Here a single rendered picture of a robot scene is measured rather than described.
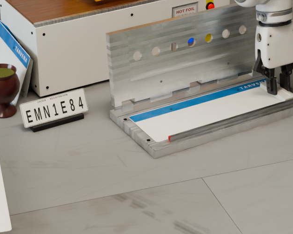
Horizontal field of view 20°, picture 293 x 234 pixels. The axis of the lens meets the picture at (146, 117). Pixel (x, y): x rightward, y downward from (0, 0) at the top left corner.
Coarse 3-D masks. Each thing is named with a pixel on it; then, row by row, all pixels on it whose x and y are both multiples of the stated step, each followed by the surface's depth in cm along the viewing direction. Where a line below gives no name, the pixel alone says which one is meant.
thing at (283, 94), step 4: (260, 84) 206; (264, 84) 205; (264, 88) 205; (280, 88) 203; (280, 92) 202; (284, 92) 202; (288, 92) 201; (276, 96) 201; (280, 96) 200; (284, 96) 200; (288, 96) 200; (292, 96) 200; (280, 100) 200; (284, 100) 199
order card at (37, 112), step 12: (60, 96) 195; (72, 96) 196; (84, 96) 197; (24, 108) 191; (36, 108) 192; (48, 108) 193; (60, 108) 195; (72, 108) 196; (84, 108) 197; (24, 120) 191; (36, 120) 192; (48, 120) 194
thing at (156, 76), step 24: (144, 24) 192; (168, 24) 194; (192, 24) 198; (216, 24) 202; (240, 24) 205; (120, 48) 189; (144, 48) 194; (168, 48) 197; (192, 48) 200; (216, 48) 204; (240, 48) 208; (120, 72) 191; (144, 72) 196; (168, 72) 198; (192, 72) 201; (216, 72) 205; (240, 72) 209; (120, 96) 193; (144, 96) 197; (168, 96) 200
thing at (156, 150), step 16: (240, 80) 210; (176, 96) 203; (192, 96) 202; (112, 112) 196; (128, 112) 196; (272, 112) 195; (288, 112) 197; (128, 128) 190; (224, 128) 189; (240, 128) 191; (144, 144) 185; (160, 144) 183; (176, 144) 184; (192, 144) 186
